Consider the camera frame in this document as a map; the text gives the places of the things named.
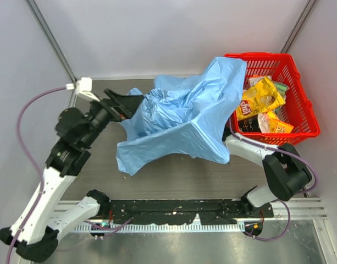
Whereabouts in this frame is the green snack packet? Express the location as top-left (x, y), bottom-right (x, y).
top-left (273, 81), bottom-right (290, 96)

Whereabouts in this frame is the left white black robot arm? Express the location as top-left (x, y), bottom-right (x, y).
top-left (0, 89), bottom-right (144, 263)

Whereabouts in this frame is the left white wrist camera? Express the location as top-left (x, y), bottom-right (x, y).
top-left (75, 77), bottom-right (100, 102)

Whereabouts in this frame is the yellow Lays chip bag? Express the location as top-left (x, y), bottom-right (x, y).
top-left (236, 76), bottom-right (286, 120)

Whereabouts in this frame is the light blue folding umbrella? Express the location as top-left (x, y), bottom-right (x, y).
top-left (116, 57), bottom-right (247, 175)

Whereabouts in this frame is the red plastic shopping basket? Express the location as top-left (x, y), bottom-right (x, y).
top-left (225, 52), bottom-right (321, 146)

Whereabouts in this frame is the aluminium front rail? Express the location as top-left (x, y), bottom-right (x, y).
top-left (74, 222), bottom-right (246, 234)

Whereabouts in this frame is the black snack bag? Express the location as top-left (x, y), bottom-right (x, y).
top-left (238, 114), bottom-right (261, 133)

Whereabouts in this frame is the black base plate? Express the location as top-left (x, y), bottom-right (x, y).
top-left (101, 199), bottom-right (274, 226)

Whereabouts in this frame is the yellow orange snack bag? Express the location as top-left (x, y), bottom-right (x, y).
top-left (257, 111), bottom-right (294, 134)

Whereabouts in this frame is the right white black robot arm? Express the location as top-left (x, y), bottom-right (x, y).
top-left (222, 125), bottom-right (313, 215)

